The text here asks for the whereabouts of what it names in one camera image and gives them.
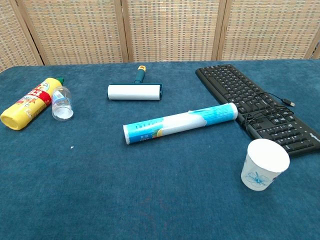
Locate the white paper cup blue flower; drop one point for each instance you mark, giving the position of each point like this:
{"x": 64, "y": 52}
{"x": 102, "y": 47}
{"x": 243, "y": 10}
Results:
{"x": 265, "y": 160}

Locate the woven folding screen wood frame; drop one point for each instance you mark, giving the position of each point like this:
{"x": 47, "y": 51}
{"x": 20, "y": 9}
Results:
{"x": 75, "y": 30}

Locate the black computer keyboard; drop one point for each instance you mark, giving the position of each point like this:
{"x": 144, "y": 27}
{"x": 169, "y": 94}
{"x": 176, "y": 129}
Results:
{"x": 225, "y": 80}

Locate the clear plastic bottle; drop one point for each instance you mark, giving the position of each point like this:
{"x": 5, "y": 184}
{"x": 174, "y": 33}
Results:
{"x": 62, "y": 110}

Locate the yellow plastic bottle red label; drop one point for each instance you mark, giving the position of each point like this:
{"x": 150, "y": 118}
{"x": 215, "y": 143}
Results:
{"x": 25, "y": 107}

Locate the blue fabric table cover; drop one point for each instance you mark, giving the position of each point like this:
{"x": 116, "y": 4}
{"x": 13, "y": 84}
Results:
{"x": 100, "y": 187}

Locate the blue white wrapped roll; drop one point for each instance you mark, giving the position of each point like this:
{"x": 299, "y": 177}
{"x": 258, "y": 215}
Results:
{"x": 175, "y": 122}

